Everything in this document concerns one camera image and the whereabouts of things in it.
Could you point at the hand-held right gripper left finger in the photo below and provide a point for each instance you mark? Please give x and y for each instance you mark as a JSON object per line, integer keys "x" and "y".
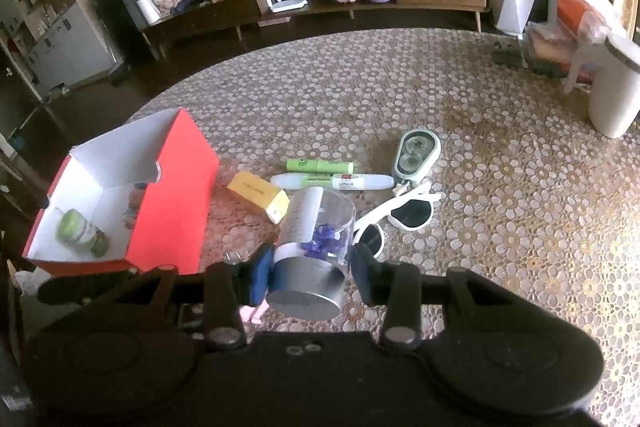
{"x": 257, "y": 272}

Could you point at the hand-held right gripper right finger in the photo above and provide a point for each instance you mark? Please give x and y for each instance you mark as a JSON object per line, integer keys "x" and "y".
{"x": 361, "y": 274}

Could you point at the clear jar with grey lid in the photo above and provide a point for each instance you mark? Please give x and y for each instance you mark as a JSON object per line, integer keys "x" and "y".
{"x": 305, "y": 287}

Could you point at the white sunglasses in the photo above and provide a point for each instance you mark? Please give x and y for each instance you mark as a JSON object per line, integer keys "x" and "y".
{"x": 412, "y": 214}

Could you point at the yellow small box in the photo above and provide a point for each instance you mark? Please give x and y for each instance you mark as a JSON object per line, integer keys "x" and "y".
{"x": 255, "y": 192}

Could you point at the white tube with sticker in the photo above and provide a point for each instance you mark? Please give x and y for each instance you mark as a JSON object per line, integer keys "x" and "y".
{"x": 325, "y": 182}

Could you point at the red cardboard box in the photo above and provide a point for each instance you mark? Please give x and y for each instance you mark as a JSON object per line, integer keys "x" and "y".
{"x": 175, "y": 197}

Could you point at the green tube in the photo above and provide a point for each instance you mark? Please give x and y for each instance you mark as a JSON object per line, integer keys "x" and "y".
{"x": 320, "y": 166}

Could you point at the pale green glasses case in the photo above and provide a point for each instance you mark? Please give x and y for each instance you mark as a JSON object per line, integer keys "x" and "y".
{"x": 415, "y": 154}

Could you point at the small toy figurine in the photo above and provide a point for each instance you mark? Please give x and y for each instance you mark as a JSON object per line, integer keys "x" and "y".
{"x": 134, "y": 207}

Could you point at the green bottle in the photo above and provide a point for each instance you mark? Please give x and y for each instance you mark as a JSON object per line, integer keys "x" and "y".
{"x": 80, "y": 232}

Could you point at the pink small object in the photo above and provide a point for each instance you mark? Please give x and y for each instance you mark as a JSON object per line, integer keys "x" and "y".
{"x": 252, "y": 313}

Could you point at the black cabinet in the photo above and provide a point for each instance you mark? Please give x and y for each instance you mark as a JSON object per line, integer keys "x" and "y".
{"x": 117, "y": 27}

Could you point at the paper towel roll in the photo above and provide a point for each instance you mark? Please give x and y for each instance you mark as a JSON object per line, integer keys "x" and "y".
{"x": 148, "y": 9}

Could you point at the clear plastic bag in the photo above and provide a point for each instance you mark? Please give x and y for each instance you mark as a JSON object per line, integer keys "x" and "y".
{"x": 547, "y": 49}

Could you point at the white kettle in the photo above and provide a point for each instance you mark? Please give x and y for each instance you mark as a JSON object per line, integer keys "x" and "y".
{"x": 612, "y": 97}

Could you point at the white planter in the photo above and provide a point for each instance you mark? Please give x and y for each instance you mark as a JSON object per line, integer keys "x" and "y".
{"x": 517, "y": 4}

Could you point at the white shelf unit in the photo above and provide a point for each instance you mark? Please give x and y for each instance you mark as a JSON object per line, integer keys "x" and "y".
{"x": 45, "y": 7}

